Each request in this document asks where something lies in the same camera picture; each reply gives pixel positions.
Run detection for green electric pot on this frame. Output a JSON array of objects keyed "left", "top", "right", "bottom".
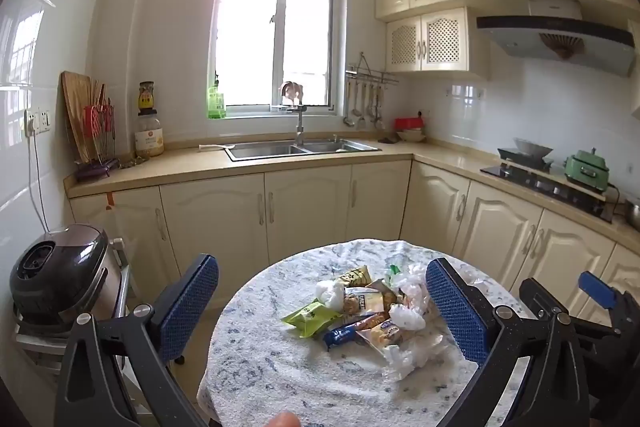
[{"left": 565, "top": 149, "right": 611, "bottom": 192}]

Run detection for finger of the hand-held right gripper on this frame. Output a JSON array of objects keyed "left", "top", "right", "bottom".
[
  {"left": 579, "top": 271, "right": 617, "bottom": 308},
  {"left": 519, "top": 278, "right": 569, "bottom": 323}
]

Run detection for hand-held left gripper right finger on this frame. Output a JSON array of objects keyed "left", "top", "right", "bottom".
[{"left": 425, "top": 258, "right": 591, "bottom": 427}]

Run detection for large clear plastic bag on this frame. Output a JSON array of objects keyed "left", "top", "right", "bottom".
[{"left": 382, "top": 332, "right": 451, "bottom": 383}]

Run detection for yellow label bottle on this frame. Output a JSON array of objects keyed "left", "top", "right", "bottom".
[{"left": 138, "top": 81, "right": 156, "bottom": 116}]

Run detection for metal utensil rail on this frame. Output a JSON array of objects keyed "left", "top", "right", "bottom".
[{"left": 345, "top": 53, "right": 401, "bottom": 88}]

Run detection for clear biscuit packet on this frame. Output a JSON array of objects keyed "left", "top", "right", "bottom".
[{"left": 360, "top": 322, "right": 403, "bottom": 350}]

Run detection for thin clear plastic bag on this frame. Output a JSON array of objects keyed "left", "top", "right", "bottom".
[{"left": 400, "top": 263, "right": 433, "bottom": 313}]

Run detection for round table with cloth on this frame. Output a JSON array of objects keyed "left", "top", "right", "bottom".
[{"left": 197, "top": 238, "right": 531, "bottom": 427}]

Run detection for grey range hood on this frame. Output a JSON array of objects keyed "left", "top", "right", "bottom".
[{"left": 476, "top": 0, "right": 637, "bottom": 78}]

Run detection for wooden cutting board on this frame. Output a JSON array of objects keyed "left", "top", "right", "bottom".
[{"left": 61, "top": 71, "right": 101, "bottom": 162}]

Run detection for orange brown snack packet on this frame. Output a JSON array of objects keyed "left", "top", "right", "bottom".
[{"left": 345, "top": 312, "right": 391, "bottom": 332}]

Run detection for small white plastic bag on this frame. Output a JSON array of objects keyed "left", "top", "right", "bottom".
[{"left": 389, "top": 303, "right": 427, "bottom": 332}]

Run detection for dark electric pressure cooker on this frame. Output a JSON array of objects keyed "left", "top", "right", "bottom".
[{"left": 9, "top": 223, "right": 126, "bottom": 325}]

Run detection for white blue snack packet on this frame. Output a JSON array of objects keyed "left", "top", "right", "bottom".
[{"left": 345, "top": 288, "right": 383, "bottom": 315}]

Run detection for dark blue snack packet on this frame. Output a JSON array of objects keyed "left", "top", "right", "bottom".
[{"left": 323, "top": 326, "right": 358, "bottom": 352}]

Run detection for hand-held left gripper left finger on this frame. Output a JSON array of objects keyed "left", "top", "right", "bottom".
[{"left": 54, "top": 253, "right": 220, "bottom": 427}]

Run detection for metal sink faucet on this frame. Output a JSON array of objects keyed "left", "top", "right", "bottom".
[{"left": 272, "top": 104, "right": 308, "bottom": 146}]

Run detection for steel double sink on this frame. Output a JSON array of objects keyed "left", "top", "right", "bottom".
[{"left": 225, "top": 138, "right": 383, "bottom": 162}]

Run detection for white power cable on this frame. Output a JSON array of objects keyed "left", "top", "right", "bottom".
[{"left": 27, "top": 132, "right": 51, "bottom": 233}]

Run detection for cream lattice door cabinet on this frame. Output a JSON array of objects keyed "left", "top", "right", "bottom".
[{"left": 385, "top": 7, "right": 488, "bottom": 80}]

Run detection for black gas stove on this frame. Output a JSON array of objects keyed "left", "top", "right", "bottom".
[{"left": 480, "top": 162, "right": 618, "bottom": 224}]

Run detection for yellow snack packet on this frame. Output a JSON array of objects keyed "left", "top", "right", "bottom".
[{"left": 336, "top": 267, "right": 373, "bottom": 289}]

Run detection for large glass jar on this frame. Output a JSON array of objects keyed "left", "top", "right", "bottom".
[{"left": 134, "top": 111, "right": 165, "bottom": 158}]

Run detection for green plastic bottle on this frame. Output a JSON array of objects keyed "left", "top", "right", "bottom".
[{"left": 207, "top": 77, "right": 227, "bottom": 120}]

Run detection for lime green snack packet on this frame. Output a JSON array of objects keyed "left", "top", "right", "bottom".
[{"left": 281, "top": 299, "right": 341, "bottom": 339}]

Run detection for cream lower kitchen cabinets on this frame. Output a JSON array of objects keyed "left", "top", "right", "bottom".
[{"left": 69, "top": 159, "right": 640, "bottom": 333}]

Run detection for white wall socket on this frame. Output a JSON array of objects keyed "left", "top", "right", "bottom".
[{"left": 24, "top": 108, "right": 53, "bottom": 138}]

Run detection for metal wok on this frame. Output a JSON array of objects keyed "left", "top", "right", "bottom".
[{"left": 514, "top": 138, "right": 554, "bottom": 160}]

